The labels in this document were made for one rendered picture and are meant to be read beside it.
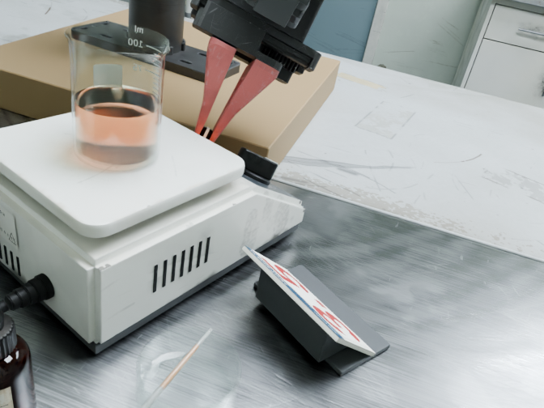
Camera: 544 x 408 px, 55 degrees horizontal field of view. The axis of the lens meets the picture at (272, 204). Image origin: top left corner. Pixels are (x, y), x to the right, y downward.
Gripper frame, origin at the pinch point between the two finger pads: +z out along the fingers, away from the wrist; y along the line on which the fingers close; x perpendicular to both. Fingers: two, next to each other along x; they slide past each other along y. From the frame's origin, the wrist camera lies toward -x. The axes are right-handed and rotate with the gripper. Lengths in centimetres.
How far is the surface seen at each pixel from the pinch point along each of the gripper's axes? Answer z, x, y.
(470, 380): 6.0, -14.6, 20.7
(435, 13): -106, 244, 94
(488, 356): 4.5, -12.7, 22.5
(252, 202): 2.5, -8.6, 4.3
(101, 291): 9.0, -16.1, -2.0
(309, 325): 7.0, -13.9, 9.8
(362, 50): -74, 266, 73
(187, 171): 2.1, -11.1, -0.5
